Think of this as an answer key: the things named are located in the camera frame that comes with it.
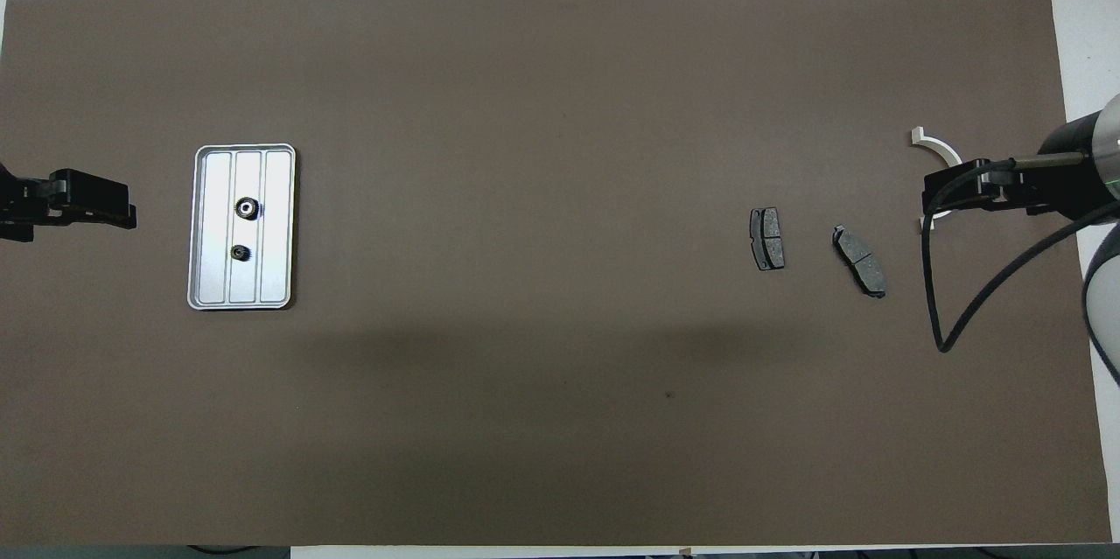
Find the small black bearing gear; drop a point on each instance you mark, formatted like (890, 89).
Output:
(238, 254)

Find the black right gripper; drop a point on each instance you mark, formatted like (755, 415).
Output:
(1076, 192)

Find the rectangular dark brake pad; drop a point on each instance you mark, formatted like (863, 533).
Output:
(768, 240)

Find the white curved plastic bracket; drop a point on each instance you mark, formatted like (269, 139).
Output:
(936, 143)

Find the brown table mat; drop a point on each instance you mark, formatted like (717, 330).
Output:
(560, 366)

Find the silver metal tray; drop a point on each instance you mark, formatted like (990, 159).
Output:
(271, 270)

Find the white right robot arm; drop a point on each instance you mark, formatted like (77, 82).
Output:
(1107, 296)

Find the large black bearing gear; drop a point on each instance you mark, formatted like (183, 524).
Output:
(242, 211)

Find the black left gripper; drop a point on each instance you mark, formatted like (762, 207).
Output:
(13, 200)

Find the curved dark brake pad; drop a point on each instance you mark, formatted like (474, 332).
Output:
(860, 262)

